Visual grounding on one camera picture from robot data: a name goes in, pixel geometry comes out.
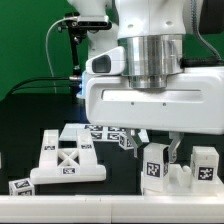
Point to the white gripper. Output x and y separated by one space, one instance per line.
192 102

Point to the white chair seat part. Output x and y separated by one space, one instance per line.
180 183

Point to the white base tag plate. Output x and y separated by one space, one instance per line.
99 133

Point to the white chair backrest part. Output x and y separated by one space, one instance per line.
66 165

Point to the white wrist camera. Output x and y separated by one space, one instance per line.
112 62

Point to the white L-shaped border wall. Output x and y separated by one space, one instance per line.
110 209

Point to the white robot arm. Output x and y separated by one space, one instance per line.
136 76

